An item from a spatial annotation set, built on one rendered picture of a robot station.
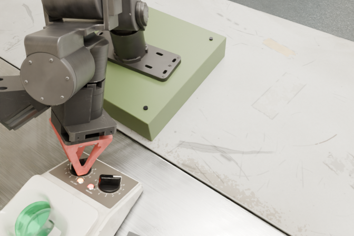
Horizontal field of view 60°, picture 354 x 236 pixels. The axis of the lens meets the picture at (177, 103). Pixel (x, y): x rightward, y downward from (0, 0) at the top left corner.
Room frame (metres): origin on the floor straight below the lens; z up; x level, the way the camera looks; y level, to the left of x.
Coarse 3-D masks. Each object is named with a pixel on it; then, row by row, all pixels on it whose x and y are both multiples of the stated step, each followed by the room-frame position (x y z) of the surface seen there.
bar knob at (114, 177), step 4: (100, 176) 0.20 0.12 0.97; (104, 176) 0.20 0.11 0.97; (108, 176) 0.20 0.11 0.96; (112, 176) 0.20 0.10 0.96; (116, 176) 0.20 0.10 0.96; (120, 176) 0.20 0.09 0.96; (100, 180) 0.20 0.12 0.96; (104, 180) 0.20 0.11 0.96; (108, 180) 0.20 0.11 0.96; (112, 180) 0.20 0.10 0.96; (116, 180) 0.20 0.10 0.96; (120, 180) 0.20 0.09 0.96; (100, 184) 0.20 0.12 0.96; (104, 184) 0.20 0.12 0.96; (108, 184) 0.20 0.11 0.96; (112, 184) 0.20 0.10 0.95; (116, 184) 0.20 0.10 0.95; (100, 188) 0.19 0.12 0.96; (104, 188) 0.19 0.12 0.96; (108, 188) 0.19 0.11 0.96; (112, 188) 0.19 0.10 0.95; (116, 188) 0.19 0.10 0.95; (108, 192) 0.18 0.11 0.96; (112, 192) 0.18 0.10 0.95
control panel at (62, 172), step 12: (84, 156) 0.26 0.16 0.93; (60, 168) 0.23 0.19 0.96; (96, 168) 0.23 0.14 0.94; (108, 168) 0.23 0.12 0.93; (72, 180) 0.20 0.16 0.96; (84, 180) 0.21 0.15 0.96; (96, 180) 0.21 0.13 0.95; (132, 180) 0.21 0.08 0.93; (84, 192) 0.18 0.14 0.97; (96, 192) 0.18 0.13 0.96; (120, 192) 0.18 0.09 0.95; (108, 204) 0.16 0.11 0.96
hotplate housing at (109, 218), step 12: (60, 180) 0.20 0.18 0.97; (72, 192) 0.18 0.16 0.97; (132, 192) 0.19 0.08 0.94; (96, 204) 0.16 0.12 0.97; (120, 204) 0.17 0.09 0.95; (132, 204) 0.18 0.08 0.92; (108, 216) 0.15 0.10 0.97; (120, 216) 0.15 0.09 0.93; (96, 228) 0.13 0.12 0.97; (108, 228) 0.13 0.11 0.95
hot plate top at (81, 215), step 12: (36, 180) 0.20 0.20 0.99; (48, 180) 0.19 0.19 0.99; (48, 192) 0.18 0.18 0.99; (60, 192) 0.17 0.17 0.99; (60, 204) 0.16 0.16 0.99; (72, 204) 0.16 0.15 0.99; (84, 204) 0.16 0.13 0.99; (72, 216) 0.14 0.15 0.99; (84, 216) 0.14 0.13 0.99; (96, 216) 0.14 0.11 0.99; (0, 228) 0.13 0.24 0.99; (72, 228) 0.13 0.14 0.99; (84, 228) 0.12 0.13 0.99
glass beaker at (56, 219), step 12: (24, 192) 0.15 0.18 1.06; (36, 192) 0.15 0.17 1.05; (12, 204) 0.14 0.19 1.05; (24, 204) 0.14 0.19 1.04; (0, 216) 0.12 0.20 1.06; (12, 216) 0.13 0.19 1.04; (48, 216) 0.12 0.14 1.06; (60, 216) 0.13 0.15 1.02; (12, 228) 0.12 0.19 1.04; (36, 228) 0.10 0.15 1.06; (48, 228) 0.11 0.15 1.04; (60, 228) 0.12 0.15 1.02
